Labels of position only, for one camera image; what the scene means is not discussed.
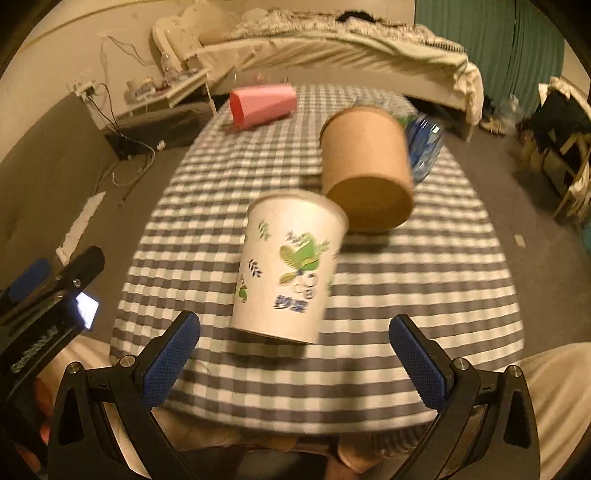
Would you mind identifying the white printed paper cup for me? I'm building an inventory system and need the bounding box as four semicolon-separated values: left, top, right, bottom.
231;190;349;344

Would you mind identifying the brown paper cup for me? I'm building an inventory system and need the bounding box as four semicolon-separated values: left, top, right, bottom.
320;106;414;234

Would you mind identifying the pink plastic cup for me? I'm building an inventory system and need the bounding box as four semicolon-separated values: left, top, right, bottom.
229;83;297;130

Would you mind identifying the lit phone screen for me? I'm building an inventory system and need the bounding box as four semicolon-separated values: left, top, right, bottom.
76;292;99;330

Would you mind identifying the checkered tablecloth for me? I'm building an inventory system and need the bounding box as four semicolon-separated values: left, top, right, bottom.
110;85;525;435

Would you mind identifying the white nightstand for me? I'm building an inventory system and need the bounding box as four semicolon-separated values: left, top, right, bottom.
120;68;209;118

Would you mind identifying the chair with clothes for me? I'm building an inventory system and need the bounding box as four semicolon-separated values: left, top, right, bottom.
519;76;590;221

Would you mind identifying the blue snack package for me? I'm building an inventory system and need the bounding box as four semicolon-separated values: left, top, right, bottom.
353;99;445;185

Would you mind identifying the large water bottle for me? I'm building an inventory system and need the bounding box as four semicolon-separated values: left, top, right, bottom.
496;94;524;128

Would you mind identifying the bed with floral bedding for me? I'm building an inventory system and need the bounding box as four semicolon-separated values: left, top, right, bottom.
151;1;484;132

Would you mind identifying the green curtain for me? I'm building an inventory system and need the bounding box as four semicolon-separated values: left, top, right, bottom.
415;0;565;115

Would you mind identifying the black charging cable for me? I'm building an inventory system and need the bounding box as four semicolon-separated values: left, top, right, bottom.
85;82;158;206

